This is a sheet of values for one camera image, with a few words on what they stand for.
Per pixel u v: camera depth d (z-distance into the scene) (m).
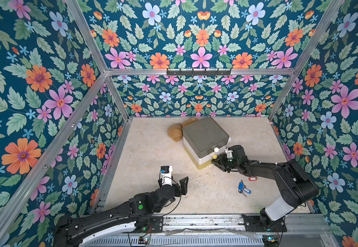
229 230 0.73
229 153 0.87
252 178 0.88
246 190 0.84
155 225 0.74
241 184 0.86
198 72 0.93
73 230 0.45
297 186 0.46
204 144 0.80
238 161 0.74
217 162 0.84
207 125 0.98
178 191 0.65
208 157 0.84
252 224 0.73
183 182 0.67
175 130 0.97
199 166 0.90
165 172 0.64
